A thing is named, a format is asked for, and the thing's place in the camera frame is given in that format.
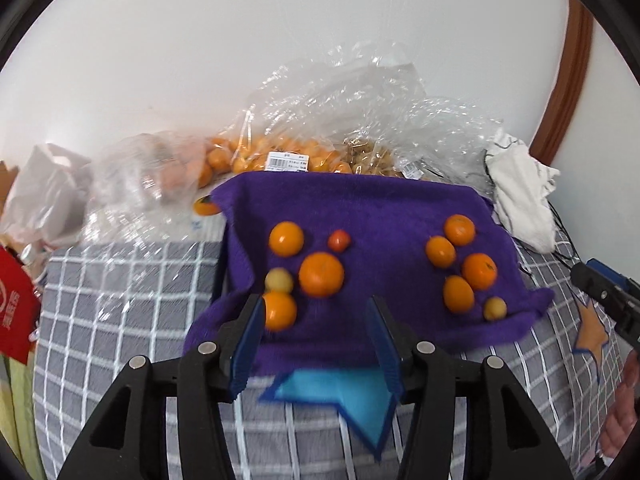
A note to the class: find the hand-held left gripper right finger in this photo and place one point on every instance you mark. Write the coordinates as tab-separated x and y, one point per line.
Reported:
382	342

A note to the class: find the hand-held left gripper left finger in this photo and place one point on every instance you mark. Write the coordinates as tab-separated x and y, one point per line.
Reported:
247	347

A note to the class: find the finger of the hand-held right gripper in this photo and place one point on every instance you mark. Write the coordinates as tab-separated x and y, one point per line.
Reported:
600	292
612	275

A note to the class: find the orange mandarin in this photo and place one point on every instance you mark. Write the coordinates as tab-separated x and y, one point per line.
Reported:
479	271
286	238
459	229
440	251
458	294
280	311

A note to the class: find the large orange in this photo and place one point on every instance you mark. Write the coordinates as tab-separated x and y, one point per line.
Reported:
321	274

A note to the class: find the small yellow lemon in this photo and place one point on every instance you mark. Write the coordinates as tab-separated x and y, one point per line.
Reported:
495	308

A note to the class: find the small red-orange mandarin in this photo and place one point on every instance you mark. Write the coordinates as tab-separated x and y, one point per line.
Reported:
339	240

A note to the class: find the person's right hand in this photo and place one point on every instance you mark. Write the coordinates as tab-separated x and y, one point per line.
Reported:
625	420

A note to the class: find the purple towel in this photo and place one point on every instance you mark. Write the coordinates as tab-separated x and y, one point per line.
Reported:
390	240

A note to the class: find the white cloth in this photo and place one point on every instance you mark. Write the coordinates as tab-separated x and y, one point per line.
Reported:
520	195

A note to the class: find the grey checked blanket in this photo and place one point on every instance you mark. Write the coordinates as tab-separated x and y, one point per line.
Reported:
125	310

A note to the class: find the orange persimmon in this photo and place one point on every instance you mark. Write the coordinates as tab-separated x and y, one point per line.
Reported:
205	206

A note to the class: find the pile of walnuts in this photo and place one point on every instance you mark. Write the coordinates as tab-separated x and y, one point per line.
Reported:
372	160

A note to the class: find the pile of bagged mandarins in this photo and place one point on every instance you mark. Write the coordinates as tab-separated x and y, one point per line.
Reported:
250	152

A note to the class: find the light green cloth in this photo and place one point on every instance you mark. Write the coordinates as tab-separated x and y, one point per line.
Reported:
20	410

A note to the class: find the red bag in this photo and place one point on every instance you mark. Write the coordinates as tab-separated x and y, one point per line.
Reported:
15	305

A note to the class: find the white plastic bag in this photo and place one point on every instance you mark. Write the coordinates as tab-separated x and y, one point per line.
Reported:
45	195

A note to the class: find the brown cardboard piece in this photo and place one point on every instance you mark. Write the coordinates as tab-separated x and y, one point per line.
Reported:
5	185

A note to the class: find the brown wooden door frame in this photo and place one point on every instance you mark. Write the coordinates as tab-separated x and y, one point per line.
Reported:
565	85

